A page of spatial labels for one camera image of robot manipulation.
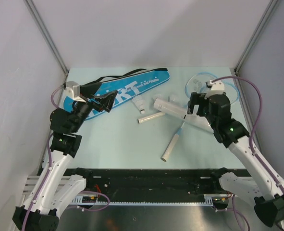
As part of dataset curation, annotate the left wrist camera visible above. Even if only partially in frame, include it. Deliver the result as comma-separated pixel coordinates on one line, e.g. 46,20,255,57
63,81,86,102

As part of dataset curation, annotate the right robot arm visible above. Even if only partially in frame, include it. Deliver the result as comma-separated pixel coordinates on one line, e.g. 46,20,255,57
187,92,284,227

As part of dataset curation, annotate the left aluminium frame post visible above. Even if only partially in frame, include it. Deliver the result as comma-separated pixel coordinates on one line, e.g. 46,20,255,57
23,0,69,76

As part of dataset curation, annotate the right aluminium frame post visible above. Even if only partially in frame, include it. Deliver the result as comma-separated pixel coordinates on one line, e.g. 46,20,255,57
234,0,282,75

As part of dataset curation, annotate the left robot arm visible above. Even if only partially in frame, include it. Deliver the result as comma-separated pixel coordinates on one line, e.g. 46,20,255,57
12,90,118,231

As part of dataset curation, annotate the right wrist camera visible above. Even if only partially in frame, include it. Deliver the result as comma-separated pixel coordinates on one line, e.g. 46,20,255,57
205,79,225,99

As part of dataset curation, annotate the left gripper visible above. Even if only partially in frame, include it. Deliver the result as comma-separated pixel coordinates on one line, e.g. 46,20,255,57
70,82,117,133

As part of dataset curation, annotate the aluminium frame post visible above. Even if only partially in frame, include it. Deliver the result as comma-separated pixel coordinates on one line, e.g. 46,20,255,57
23,0,69,76
234,0,282,75

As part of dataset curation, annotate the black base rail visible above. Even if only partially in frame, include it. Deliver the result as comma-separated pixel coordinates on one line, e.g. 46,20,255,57
83,169,232,205

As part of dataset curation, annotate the white shuttlecock tube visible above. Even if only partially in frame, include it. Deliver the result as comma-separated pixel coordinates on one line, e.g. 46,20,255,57
153,98,213,133

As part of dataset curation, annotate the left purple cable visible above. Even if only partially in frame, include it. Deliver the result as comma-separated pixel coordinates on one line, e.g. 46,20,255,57
20,84,68,231

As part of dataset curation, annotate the blue racket bag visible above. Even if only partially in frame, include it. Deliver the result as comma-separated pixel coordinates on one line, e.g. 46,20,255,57
63,67,171,121

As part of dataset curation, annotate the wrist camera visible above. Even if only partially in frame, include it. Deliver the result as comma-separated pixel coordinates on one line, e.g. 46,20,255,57
205,79,225,99
63,81,86,102

